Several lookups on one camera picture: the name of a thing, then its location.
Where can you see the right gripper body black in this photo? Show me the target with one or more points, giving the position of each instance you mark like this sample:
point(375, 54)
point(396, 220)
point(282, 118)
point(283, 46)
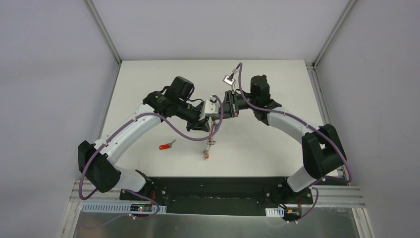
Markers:
point(233, 104)

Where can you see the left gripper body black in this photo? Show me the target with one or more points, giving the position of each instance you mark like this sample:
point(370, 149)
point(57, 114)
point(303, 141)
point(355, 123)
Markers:
point(198, 119)

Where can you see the key organizer with red handle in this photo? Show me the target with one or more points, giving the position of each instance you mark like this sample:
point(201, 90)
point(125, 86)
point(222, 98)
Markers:
point(210, 142)

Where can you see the key with red tag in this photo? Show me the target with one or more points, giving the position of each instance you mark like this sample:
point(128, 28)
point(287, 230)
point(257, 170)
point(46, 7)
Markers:
point(166, 146)

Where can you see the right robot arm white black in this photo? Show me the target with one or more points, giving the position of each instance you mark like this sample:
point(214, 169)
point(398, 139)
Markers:
point(322, 151)

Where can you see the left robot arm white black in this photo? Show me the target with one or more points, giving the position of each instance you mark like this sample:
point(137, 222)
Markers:
point(96, 161)

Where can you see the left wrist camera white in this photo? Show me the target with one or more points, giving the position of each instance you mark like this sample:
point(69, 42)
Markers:
point(210, 108)

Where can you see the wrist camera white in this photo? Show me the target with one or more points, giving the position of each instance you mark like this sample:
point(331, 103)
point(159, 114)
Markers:
point(229, 80)
point(210, 108)

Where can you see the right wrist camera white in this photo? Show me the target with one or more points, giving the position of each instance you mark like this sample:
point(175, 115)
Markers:
point(229, 80)

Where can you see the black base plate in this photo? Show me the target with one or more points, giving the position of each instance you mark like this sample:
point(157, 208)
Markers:
point(235, 196)

